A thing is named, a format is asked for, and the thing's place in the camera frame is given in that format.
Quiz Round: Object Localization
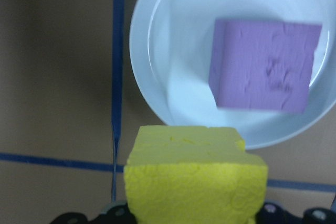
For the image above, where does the yellow foam block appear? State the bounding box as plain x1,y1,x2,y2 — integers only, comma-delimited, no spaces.
123,125,269,224

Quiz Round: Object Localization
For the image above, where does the purple foam block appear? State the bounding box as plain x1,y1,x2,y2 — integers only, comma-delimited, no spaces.
208,18,323,116

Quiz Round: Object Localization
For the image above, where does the light blue round plate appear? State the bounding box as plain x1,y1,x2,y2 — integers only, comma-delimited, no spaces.
129,0,336,151

